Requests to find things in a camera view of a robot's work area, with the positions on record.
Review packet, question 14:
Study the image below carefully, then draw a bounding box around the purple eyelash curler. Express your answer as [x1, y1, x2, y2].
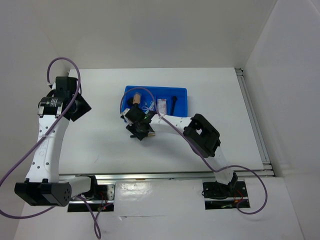
[141, 100, 155, 113]

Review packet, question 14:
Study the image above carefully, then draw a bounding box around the clear packet with print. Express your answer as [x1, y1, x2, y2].
[157, 98, 167, 115]

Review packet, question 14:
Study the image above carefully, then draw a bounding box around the black makeup brush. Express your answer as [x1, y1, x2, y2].
[170, 96, 178, 116]

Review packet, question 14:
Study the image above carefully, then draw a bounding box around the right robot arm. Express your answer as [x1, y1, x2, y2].
[121, 106, 238, 196]

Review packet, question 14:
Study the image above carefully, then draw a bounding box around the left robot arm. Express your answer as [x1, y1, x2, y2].
[14, 76, 99, 207]

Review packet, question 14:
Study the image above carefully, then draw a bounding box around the blue compartment tray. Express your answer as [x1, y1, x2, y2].
[120, 85, 188, 117]

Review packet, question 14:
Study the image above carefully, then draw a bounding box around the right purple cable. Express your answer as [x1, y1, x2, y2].
[119, 87, 268, 215]

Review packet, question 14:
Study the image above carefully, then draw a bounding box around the purple cable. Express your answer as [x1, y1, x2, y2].
[0, 57, 111, 240]
[119, 87, 268, 215]

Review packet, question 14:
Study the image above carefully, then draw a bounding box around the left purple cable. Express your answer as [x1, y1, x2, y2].
[0, 57, 111, 240]

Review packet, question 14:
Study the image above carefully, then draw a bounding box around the aluminium rail front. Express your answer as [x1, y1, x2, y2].
[74, 170, 273, 183]

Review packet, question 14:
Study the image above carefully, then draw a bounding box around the aluminium rail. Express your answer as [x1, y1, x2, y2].
[74, 170, 273, 183]
[234, 68, 275, 177]

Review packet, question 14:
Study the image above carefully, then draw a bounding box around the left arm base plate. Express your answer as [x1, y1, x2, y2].
[67, 183, 116, 213]

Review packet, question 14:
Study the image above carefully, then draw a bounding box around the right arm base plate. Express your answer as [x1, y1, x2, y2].
[201, 181, 250, 210]

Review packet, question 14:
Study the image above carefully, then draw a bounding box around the aluminium rail right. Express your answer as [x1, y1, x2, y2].
[234, 68, 275, 177]

